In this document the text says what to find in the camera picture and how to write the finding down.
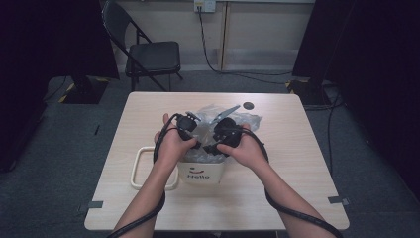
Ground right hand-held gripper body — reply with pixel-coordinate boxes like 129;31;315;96
209;104;246;149

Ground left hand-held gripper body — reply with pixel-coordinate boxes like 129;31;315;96
174;111;202;142

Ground clear plastic bag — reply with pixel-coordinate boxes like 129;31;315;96
182;103;263;164

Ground person's right hand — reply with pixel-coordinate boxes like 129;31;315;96
216;124;269;170

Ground person's left hand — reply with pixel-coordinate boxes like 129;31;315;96
154;113;198;169

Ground black folding chair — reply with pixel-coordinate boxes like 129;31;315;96
101;0;184;92

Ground black stand base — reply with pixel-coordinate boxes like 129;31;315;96
285;78;331;106

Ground black curtain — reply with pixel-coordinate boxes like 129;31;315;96
0;0;120;173
291;0;420;199

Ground black power cable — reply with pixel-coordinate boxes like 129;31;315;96
197;8;295;85

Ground left hand-held gripper cable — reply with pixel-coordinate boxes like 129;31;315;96
107;113;184;238

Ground hand-held gripper cable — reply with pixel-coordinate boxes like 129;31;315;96
107;113;184;238
236;127;345;238

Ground vertical wooden wall strip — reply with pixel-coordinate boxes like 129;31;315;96
216;1;231;71

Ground right hand-held gripper cable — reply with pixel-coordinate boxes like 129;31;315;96
236;127;345;238

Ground black floor cables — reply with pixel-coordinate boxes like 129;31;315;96
303;82;345;177

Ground white wall socket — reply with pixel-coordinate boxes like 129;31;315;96
193;0;217;14

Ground thin black floor cable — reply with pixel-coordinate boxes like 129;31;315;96
43;75;68;102

